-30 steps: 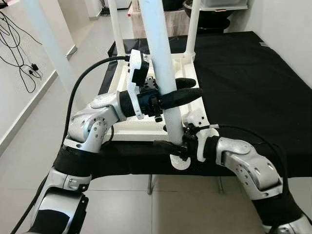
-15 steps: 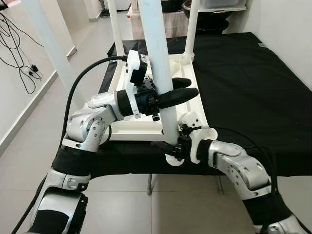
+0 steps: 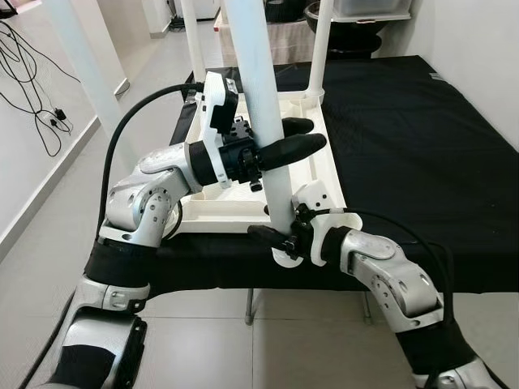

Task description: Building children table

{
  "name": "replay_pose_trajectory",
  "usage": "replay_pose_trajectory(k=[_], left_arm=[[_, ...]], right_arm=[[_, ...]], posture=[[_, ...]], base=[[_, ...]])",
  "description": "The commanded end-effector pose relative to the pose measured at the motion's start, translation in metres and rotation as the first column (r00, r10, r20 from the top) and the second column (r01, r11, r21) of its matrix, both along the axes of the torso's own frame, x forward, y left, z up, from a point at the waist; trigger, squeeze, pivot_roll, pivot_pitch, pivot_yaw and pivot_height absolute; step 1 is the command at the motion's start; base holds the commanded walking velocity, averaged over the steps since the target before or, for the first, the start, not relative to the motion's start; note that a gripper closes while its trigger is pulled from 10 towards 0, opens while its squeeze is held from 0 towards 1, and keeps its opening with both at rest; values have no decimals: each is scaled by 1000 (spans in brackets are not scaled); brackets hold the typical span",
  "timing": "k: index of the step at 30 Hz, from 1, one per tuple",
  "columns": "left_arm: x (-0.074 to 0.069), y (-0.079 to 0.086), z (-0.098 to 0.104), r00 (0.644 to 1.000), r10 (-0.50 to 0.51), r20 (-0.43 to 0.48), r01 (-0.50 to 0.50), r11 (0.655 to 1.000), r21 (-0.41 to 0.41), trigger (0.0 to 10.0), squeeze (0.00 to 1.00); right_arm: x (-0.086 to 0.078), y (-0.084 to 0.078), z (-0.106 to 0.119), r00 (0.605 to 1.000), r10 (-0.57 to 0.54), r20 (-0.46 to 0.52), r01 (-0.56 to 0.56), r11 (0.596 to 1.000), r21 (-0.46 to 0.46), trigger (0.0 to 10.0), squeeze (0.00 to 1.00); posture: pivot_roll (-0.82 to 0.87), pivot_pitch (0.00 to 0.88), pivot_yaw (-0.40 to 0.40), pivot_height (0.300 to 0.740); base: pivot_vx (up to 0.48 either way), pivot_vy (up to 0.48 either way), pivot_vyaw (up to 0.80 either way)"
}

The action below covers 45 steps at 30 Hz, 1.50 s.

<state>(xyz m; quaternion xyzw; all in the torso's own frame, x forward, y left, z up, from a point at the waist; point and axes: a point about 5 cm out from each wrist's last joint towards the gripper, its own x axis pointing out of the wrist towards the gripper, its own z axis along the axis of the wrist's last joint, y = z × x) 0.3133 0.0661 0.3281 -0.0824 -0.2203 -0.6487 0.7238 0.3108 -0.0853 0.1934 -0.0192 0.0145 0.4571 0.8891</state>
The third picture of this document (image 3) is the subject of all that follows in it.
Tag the grey metal table leg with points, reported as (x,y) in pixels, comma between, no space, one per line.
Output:
(252,306)

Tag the black plug adapter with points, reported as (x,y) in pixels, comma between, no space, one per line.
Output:
(57,117)

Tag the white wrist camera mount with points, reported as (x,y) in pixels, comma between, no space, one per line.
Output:
(312,198)
(217,97)

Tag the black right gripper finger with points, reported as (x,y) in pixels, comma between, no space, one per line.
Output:
(268,237)

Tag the black tablecloth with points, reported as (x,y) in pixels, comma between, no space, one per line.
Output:
(422,146)

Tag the black plastic bag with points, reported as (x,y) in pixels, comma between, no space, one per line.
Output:
(284,10)

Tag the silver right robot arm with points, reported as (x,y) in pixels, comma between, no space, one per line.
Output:
(389,279)

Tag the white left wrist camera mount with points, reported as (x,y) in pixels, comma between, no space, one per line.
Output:
(217,97)

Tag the white plastic children table top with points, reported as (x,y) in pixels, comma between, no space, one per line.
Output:
(328,174)

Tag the beige cover cloth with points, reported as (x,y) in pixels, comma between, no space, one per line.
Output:
(288,44)

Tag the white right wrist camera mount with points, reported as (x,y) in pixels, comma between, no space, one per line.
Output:
(312,198)

